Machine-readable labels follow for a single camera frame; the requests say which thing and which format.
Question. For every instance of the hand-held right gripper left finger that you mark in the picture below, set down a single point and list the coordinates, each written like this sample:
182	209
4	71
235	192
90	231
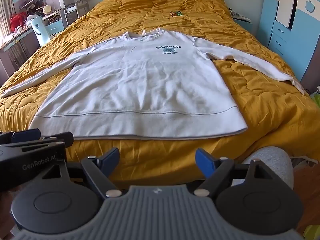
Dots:
112	156

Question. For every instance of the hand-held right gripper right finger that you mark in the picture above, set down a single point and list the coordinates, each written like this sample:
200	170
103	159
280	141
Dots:
203	158

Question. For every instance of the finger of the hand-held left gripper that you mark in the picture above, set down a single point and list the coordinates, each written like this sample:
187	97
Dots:
60	137
25	135

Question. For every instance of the white printed sweatshirt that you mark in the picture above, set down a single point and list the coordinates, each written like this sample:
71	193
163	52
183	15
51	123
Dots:
140	87

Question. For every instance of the person's grey trousered leg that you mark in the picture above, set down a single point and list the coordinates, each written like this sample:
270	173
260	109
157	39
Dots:
272	162

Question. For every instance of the yellow quilted blanket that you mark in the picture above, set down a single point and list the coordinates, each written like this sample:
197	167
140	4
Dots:
250	105

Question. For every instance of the wooden desk with blue drawer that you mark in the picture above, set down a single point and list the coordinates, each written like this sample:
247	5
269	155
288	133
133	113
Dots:
15	42

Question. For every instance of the light blue chair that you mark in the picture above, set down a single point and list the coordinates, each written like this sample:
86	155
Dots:
41	31

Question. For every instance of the red bag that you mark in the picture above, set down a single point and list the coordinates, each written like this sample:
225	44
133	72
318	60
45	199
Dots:
17	21

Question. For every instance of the striped window curtain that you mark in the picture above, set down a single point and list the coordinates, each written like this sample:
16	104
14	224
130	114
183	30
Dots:
6	20

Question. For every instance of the white plastic bag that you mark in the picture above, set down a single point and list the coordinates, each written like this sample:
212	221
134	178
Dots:
31	18

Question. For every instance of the grey metal rack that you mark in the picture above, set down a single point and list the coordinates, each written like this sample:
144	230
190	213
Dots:
75	11

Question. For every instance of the round pale yellow fan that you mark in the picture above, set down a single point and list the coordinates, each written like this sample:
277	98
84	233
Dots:
47	9

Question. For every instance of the green plastic bag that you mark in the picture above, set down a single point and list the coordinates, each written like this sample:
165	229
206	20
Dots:
312	231

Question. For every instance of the blue wardrobe with drawers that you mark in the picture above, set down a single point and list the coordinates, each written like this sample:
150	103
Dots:
277	42

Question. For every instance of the white nightstand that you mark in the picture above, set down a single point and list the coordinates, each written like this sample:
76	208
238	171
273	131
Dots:
246	25

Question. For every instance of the small colourful snack packet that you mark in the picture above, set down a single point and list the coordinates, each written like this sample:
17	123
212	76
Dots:
176	13

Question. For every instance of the white headphones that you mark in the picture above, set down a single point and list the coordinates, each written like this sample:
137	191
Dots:
233	11

